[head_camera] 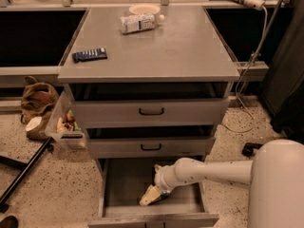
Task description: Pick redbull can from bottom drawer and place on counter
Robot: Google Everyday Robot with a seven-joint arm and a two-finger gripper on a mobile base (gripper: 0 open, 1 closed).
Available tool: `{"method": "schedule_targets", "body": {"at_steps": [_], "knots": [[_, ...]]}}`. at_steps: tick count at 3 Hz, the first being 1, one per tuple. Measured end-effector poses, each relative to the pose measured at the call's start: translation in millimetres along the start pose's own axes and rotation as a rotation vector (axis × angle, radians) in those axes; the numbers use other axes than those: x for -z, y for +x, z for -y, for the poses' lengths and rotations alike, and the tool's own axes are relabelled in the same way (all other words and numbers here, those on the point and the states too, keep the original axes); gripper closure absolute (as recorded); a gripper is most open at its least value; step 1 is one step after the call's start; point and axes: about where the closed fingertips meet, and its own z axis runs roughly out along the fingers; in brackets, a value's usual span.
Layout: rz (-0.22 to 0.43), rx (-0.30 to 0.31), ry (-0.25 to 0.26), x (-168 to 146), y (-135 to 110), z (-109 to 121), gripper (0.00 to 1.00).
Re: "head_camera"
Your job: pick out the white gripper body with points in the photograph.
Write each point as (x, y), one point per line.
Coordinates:
(161, 180)

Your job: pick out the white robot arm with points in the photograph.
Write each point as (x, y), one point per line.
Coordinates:
(274, 178)

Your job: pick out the grey bottom drawer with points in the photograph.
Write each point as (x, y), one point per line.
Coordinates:
(124, 183)

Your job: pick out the grey drawer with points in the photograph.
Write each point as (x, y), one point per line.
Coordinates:
(124, 183)
(149, 113)
(150, 147)

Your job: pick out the grey middle drawer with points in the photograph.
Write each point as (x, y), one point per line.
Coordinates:
(150, 147)

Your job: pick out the grey top drawer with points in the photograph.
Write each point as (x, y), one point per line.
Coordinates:
(149, 113)

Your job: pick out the grey drawer cabinet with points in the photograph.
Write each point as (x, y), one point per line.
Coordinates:
(181, 59)

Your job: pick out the black office chair base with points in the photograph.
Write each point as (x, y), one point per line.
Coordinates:
(248, 149)

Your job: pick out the clear plastic storage bin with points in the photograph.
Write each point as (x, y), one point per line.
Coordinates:
(62, 126)

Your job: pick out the dark blue snack bar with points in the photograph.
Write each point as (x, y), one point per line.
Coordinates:
(98, 53)

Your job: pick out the brown bag on floor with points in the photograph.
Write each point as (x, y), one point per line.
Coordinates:
(37, 103)

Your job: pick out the black shoe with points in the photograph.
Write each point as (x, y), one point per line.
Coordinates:
(9, 222)

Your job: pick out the white plastic bottle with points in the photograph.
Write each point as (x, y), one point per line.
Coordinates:
(140, 22)

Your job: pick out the black metal floor stand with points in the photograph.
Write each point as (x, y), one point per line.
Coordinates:
(23, 168)

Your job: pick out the white round plate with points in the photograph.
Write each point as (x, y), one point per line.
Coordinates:
(144, 8)

